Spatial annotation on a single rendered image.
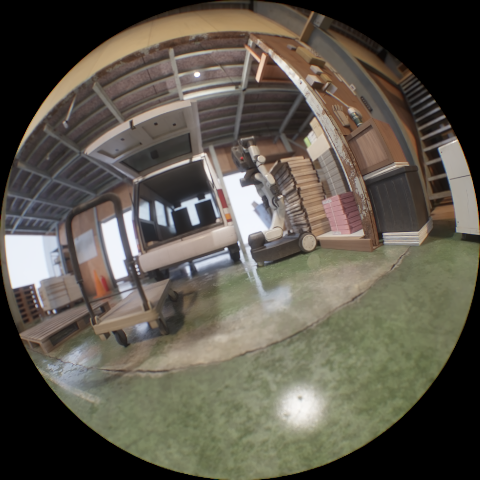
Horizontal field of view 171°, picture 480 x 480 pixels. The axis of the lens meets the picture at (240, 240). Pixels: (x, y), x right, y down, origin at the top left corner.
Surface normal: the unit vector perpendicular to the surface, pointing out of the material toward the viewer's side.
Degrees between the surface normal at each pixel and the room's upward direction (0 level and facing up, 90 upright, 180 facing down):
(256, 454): 0
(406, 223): 90
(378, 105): 90
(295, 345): 0
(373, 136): 90
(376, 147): 90
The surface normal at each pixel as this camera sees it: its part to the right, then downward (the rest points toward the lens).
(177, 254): 0.11, 0.04
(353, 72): -0.95, 0.30
